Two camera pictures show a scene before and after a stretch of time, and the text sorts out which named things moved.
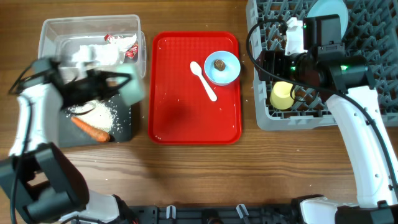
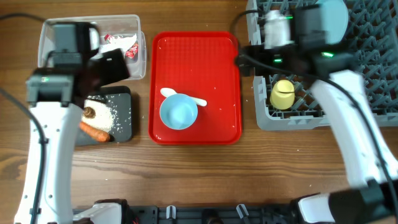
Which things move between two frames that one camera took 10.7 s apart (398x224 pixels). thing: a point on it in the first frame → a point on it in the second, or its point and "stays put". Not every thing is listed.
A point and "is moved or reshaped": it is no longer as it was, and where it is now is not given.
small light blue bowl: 229,74 → 178,111
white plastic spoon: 196,69 → 166,92
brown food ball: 219,65 → 89,112
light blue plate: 326,7 is moved or reshaped
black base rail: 214,214 stays put
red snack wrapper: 131,52 stays put
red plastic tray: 180,110 stays put
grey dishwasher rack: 372,32 stays put
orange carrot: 95,134 stays put
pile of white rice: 97,113 stays put
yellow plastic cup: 282,98 stays put
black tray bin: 121,130 stays put
